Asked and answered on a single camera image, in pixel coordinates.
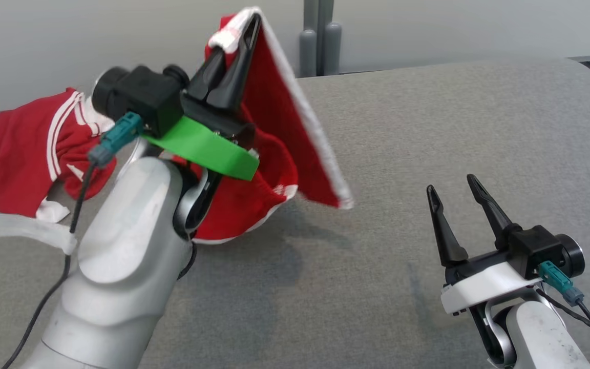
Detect red shorts with white band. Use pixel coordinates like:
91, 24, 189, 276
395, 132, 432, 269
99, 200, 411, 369
172, 6, 354, 245

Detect translucent white hose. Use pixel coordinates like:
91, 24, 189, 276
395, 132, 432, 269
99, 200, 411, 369
0, 213, 78, 256

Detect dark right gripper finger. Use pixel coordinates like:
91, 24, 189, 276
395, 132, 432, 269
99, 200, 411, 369
467, 174, 522, 249
427, 184, 469, 267

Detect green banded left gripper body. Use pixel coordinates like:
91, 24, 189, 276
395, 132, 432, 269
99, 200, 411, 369
144, 95, 260, 181

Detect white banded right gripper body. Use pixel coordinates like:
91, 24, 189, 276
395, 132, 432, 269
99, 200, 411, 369
441, 250, 542, 315

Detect black cable with teal connector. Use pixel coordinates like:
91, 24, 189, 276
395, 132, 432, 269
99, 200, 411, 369
1, 112, 144, 369
533, 260, 590, 369

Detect grey partition post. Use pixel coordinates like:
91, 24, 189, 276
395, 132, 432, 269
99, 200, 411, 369
299, 0, 343, 77

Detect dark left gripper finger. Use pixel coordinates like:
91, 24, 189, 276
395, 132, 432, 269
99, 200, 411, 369
208, 13, 262, 111
187, 49, 226, 101

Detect red white striped shirt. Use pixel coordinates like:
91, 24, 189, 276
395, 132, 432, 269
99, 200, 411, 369
0, 87, 117, 223

